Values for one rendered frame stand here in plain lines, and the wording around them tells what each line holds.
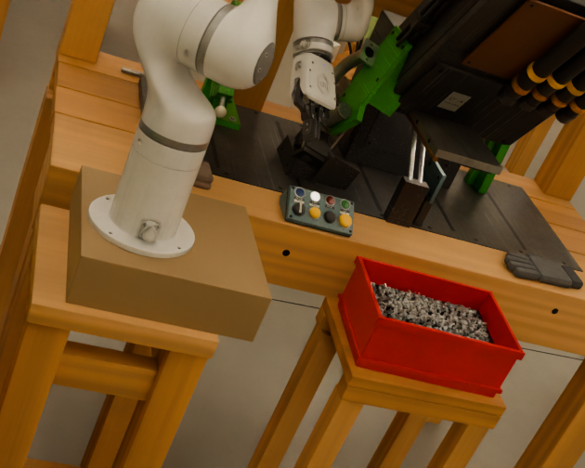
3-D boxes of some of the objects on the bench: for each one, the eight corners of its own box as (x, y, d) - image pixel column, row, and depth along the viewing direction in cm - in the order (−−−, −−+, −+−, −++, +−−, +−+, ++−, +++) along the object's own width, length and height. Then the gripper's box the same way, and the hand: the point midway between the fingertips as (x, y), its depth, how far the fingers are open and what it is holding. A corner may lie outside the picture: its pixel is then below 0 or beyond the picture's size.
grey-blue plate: (422, 228, 230) (448, 176, 223) (414, 226, 229) (440, 175, 223) (410, 207, 237) (436, 157, 231) (403, 205, 237) (428, 154, 231)
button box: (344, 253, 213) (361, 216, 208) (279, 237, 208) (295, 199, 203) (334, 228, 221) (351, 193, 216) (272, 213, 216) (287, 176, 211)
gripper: (319, 71, 214) (318, 153, 209) (276, 46, 202) (273, 133, 198) (348, 63, 209) (347, 147, 205) (305, 38, 198) (304, 125, 193)
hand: (311, 131), depth 202 cm, fingers closed
